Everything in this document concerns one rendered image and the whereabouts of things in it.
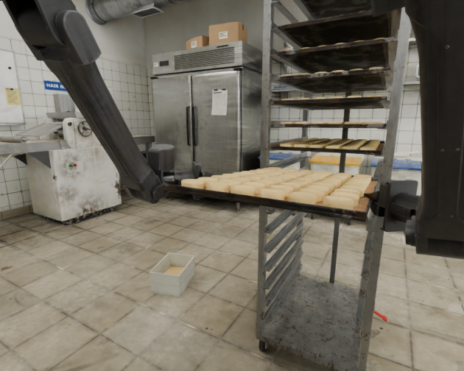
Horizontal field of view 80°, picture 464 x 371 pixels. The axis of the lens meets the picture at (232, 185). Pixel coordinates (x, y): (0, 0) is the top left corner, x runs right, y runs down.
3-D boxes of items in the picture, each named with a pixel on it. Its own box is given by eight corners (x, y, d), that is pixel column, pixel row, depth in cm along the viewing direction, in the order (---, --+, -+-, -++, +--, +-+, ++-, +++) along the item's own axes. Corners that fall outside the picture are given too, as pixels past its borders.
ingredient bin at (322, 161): (304, 219, 335) (308, 156, 318) (316, 206, 389) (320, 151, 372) (353, 227, 309) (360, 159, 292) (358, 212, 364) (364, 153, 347)
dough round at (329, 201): (322, 211, 46) (322, 199, 46) (321, 205, 51) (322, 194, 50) (354, 214, 45) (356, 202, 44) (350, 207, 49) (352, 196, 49)
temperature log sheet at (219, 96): (227, 115, 334) (227, 88, 327) (226, 115, 332) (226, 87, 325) (212, 115, 345) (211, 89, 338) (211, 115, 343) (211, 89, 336)
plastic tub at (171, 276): (180, 297, 186) (179, 276, 183) (150, 293, 191) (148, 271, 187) (195, 274, 215) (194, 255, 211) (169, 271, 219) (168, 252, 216)
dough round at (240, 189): (225, 195, 56) (225, 185, 56) (241, 193, 60) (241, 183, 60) (244, 199, 53) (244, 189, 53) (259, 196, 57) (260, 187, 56)
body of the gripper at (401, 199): (410, 179, 56) (447, 185, 49) (403, 227, 58) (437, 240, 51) (384, 179, 54) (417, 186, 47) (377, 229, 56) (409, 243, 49)
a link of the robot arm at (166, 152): (126, 194, 71) (154, 202, 67) (123, 149, 66) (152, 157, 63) (157, 180, 81) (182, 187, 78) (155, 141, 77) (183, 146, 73)
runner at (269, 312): (267, 324, 130) (267, 318, 129) (262, 322, 131) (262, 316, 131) (304, 264, 185) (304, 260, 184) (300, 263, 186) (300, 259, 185)
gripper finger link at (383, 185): (379, 175, 64) (416, 182, 55) (375, 205, 65) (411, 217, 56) (354, 176, 62) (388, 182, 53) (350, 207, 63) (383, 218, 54)
